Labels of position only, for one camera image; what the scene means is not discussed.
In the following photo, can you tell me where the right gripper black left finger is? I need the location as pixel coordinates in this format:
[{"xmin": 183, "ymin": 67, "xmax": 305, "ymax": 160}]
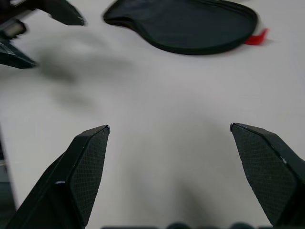
[{"xmin": 4, "ymin": 125, "xmax": 111, "ymax": 229}]

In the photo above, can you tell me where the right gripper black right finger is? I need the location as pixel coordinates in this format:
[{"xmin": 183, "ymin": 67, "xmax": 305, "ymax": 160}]
[{"xmin": 230, "ymin": 122, "xmax": 305, "ymax": 229}]

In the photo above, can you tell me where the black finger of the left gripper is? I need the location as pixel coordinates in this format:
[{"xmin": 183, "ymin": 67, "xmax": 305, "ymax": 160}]
[
  {"xmin": 0, "ymin": 39, "xmax": 39, "ymax": 70},
  {"xmin": 43, "ymin": 0, "xmax": 87, "ymax": 26}
]

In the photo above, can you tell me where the red and black mesh pouch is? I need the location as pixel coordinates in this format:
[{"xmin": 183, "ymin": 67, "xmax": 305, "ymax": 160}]
[{"xmin": 102, "ymin": 0, "xmax": 269, "ymax": 56}]

